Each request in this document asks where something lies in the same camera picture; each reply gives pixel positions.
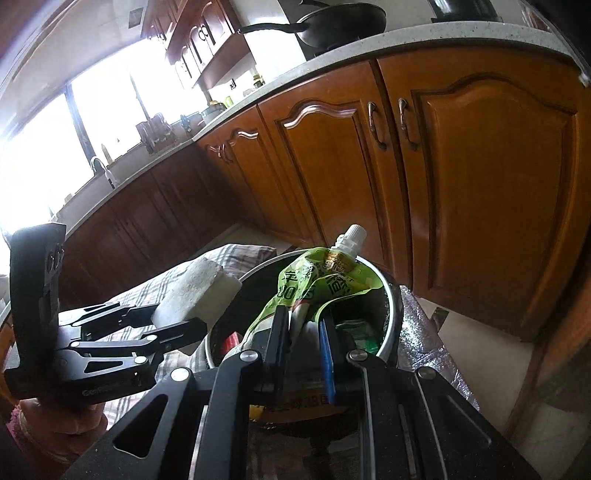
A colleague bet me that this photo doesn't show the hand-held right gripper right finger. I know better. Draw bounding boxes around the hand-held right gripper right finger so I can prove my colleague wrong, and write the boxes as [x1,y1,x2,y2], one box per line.
[318,316,543,480]

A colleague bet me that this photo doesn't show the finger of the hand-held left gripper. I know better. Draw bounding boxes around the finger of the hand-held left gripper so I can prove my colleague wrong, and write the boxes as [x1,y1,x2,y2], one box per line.
[58,318,209,382]
[58,302,161,341]

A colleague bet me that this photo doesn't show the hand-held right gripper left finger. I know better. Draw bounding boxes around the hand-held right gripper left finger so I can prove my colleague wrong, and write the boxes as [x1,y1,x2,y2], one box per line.
[60,305,291,480]

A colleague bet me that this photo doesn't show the green spout pouch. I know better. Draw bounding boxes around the green spout pouch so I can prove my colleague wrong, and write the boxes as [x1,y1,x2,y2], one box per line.
[242,224,384,356]

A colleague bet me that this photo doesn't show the white foam block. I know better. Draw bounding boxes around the white foam block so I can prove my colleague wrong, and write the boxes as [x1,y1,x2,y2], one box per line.
[151,256,244,357]

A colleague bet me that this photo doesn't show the white trash bin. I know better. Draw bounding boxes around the white trash bin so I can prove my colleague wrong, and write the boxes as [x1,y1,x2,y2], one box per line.
[203,247,408,480]

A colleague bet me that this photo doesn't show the person's left hand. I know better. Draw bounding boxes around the person's left hand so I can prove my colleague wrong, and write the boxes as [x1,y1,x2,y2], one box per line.
[21,399,109,465]

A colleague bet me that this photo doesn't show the green snack packet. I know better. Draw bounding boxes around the green snack packet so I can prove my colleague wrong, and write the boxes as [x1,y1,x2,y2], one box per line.
[336,320,383,357]

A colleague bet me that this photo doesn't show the checked tablecloth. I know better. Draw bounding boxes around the checked tablecloth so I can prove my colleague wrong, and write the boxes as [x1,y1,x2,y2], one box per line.
[58,243,278,423]

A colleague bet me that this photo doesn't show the dark wooden sink cabinet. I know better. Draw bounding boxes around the dark wooden sink cabinet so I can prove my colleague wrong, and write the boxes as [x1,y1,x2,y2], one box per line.
[60,143,259,296]

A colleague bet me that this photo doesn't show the black bin liner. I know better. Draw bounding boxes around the black bin liner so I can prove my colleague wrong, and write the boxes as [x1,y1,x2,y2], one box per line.
[208,258,481,414]

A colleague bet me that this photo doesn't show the metal faucet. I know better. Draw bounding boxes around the metal faucet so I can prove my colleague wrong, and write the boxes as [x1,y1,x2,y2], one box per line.
[90,156,116,190]

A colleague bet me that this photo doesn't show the kitchen window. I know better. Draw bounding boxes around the kitchen window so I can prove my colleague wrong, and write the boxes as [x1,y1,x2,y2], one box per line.
[0,41,208,232]

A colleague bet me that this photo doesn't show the wooden cabinet door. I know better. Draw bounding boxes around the wooden cabinet door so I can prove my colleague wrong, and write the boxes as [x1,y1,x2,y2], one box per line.
[196,106,315,245]
[256,60,411,282]
[376,46,583,342]

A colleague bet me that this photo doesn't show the metal utensil rack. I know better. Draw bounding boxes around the metal utensil rack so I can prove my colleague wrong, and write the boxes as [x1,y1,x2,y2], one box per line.
[136,112,177,155]

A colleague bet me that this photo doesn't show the black wok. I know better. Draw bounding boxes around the black wok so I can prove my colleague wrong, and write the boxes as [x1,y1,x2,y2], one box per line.
[238,2,387,49]

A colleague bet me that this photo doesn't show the wooden lower cabinets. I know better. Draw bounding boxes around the wooden lower cabinets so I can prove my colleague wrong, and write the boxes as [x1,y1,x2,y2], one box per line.
[46,21,591,232]

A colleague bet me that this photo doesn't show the steel pot with lid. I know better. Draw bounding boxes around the steel pot with lid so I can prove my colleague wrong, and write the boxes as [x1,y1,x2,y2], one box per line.
[427,0,504,24]

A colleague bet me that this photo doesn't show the metal cabinet handle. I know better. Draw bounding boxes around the metal cabinet handle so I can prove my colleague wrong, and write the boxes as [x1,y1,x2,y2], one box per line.
[367,102,387,149]
[398,98,419,151]

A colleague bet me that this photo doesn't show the wooden wall cabinets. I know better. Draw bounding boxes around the wooden wall cabinets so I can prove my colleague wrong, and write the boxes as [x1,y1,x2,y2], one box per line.
[141,0,252,88]

